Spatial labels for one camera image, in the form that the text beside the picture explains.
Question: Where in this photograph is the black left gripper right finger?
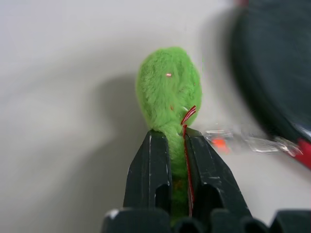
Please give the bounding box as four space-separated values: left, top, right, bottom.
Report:
185 128 253 217

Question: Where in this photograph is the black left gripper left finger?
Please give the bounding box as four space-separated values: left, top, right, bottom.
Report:
123 130 173 210

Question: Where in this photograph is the red and white twisted string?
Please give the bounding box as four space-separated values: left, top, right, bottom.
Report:
180 104 197 217

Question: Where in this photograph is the green fluffy zipper pull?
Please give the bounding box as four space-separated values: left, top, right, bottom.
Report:
135 46 203 220

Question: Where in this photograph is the black round zip case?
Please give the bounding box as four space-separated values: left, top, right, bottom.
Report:
229 0 311 168

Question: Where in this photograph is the clear plastic tag with orange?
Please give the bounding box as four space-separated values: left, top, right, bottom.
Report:
205 128 304 157

